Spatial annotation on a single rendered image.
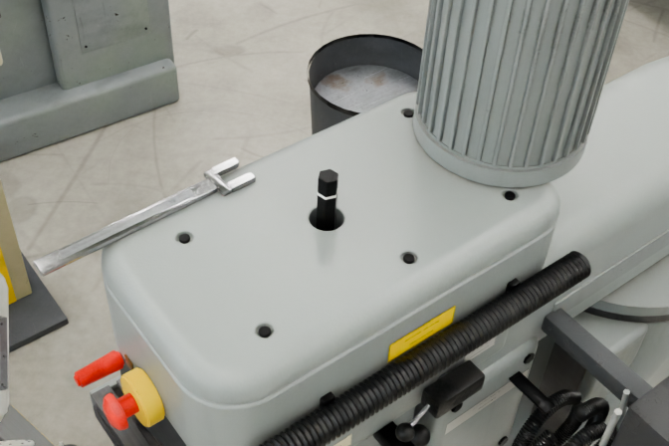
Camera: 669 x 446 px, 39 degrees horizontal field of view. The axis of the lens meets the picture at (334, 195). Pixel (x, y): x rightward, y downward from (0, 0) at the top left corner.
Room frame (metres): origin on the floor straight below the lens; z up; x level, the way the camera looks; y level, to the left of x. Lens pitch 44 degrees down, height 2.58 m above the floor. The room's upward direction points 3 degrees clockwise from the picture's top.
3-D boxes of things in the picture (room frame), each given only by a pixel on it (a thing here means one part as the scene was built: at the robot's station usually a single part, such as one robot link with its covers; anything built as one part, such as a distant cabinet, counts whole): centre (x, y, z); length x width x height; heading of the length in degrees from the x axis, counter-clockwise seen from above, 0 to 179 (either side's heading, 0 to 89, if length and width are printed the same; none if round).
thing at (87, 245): (0.67, 0.19, 1.89); 0.24 x 0.04 x 0.01; 131
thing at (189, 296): (0.70, 0.00, 1.81); 0.47 x 0.26 x 0.16; 129
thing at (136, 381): (0.54, 0.18, 1.76); 0.06 x 0.02 x 0.06; 39
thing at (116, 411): (0.53, 0.20, 1.76); 0.04 x 0.03 x 0.04; 39
